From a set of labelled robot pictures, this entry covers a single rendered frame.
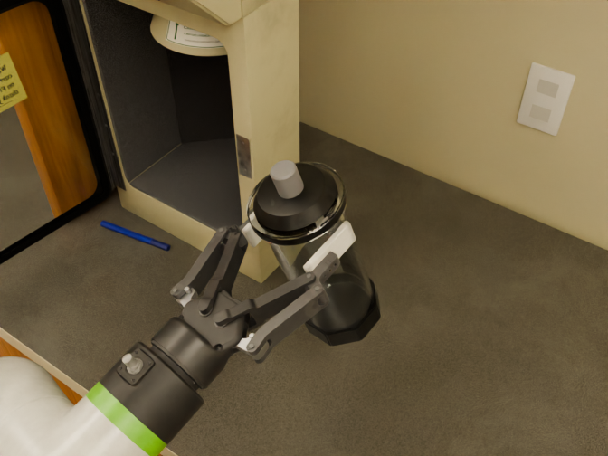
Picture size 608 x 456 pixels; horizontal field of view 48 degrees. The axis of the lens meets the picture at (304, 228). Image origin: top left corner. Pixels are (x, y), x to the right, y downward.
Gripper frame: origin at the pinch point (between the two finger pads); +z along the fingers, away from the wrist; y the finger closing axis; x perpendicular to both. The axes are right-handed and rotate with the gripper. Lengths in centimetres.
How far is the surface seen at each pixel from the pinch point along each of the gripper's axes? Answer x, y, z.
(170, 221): 23.5, 41.1, -0.7
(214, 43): -7.6, 25.8, 13.7
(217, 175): 22.5, 40.0, 10.6
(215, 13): -18.0, 14.7, 9.5
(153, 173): 19, 48, 4
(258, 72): -6.0, 17.4, 13.0
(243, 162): 6.2, 20.6, 7.0
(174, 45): -8.3, 30.6, 10.6
